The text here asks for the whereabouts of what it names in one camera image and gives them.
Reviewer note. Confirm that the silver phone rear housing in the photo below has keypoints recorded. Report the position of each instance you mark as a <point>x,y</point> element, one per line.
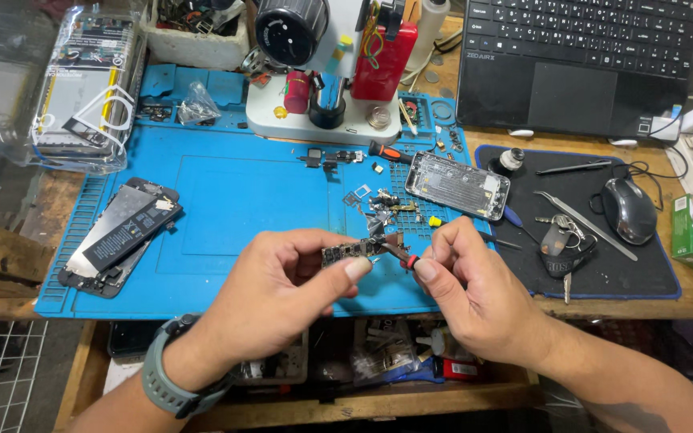
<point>458,184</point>

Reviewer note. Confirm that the red cylinder bottle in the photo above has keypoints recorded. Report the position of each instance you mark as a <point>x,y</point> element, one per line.
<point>296,92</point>

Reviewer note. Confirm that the white microscope stand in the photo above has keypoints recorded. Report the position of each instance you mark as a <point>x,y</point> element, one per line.
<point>322,78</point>

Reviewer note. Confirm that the pile of small metal parts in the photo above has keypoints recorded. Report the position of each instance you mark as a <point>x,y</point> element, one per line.
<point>385,207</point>

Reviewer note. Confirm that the black computer mouse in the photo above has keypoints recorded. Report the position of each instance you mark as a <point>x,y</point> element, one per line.
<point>628,210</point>

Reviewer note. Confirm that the phone screen assembly with battery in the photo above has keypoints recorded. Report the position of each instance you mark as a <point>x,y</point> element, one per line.
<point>121,234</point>

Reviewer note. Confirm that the yellow tipped screwdriver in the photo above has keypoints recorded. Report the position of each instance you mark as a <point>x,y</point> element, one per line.
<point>443,223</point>

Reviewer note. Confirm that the phone logic board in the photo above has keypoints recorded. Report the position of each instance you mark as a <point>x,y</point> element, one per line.
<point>346,251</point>

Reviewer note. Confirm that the orange black screwdriver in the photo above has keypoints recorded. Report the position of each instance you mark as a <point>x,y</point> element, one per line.
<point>390,152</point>

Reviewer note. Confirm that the metal shield frame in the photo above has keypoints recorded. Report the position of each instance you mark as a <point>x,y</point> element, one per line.
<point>357,195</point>

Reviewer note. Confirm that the black mouse pad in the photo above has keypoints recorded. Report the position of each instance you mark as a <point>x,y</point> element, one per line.
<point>611,252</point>

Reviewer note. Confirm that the person's right hand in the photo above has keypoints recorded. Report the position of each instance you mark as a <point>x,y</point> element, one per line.
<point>479,300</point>

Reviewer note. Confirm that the black laptop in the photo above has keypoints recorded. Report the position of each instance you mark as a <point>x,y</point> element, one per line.
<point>575,60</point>

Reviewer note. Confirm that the white plastic bottle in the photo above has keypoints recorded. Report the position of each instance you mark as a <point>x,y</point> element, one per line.
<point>428,30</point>

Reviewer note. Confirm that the clear plastic bag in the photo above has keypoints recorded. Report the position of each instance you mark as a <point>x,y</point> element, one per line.
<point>197,107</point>

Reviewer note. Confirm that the bunch of keys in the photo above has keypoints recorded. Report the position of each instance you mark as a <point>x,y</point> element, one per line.
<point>563,246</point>

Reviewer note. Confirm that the steel tweezers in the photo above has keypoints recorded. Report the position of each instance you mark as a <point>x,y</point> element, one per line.
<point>587,223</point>

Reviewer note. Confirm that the under-table shelf with clutter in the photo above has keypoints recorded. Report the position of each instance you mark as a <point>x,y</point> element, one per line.
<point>346,355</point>

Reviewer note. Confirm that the black tweezers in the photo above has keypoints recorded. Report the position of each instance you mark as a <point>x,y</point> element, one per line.
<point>572,168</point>

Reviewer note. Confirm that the white foam box of parts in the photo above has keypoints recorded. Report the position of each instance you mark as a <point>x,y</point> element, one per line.
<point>196,33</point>

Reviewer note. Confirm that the grey wrist watch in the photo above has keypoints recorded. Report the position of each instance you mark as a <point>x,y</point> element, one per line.
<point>172,367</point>

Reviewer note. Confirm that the small round black jar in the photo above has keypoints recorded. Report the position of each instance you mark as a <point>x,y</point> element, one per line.
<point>507,161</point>

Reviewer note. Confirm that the person's left hand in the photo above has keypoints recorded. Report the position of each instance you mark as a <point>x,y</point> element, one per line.
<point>262,313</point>

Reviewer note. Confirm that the blue silicone repair mat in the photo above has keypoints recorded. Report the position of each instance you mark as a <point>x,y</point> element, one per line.
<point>232,210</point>

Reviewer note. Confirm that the red black small tool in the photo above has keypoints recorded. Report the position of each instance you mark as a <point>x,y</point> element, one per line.
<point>399,252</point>

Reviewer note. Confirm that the red container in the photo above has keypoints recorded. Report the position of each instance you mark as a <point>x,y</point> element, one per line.
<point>384,60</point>

